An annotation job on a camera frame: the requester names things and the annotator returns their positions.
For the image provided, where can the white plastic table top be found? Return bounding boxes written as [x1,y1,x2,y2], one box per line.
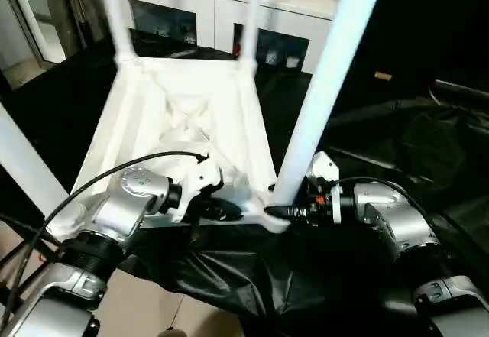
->
[45,56,291,238]

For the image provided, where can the black mat cover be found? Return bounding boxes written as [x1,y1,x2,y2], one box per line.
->
[0,27,489,337]

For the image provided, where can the long black pole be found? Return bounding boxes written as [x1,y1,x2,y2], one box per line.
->
[433,79,489,103]

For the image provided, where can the white cabinet with glass doors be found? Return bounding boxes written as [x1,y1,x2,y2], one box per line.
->
[112,0,345,74]

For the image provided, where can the black metal stand leg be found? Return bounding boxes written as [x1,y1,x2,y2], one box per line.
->
[0,214,66,303]

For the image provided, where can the grey metal rack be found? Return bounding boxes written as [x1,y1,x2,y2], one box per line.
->
[0,0,112,89]

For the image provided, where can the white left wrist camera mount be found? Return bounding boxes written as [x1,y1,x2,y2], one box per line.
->
[173,157,225,223]

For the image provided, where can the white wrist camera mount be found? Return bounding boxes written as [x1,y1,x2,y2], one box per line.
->
[311,151,343,225]
[173,157,225,223]

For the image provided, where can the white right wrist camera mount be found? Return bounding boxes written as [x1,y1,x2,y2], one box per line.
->
[311,151,343,225]

